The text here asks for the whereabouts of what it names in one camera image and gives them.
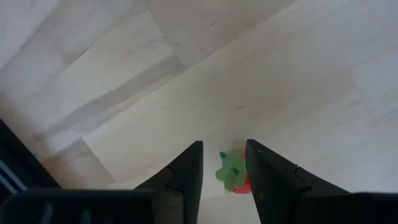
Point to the small red strawberry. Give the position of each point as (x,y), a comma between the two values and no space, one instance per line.
(233,174)

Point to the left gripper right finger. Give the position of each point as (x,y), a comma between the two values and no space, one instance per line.
(273,180)

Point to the black aluminium table frame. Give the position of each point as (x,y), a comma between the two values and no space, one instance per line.
(15,161)

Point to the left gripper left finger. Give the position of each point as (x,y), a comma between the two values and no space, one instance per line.
(189,174)

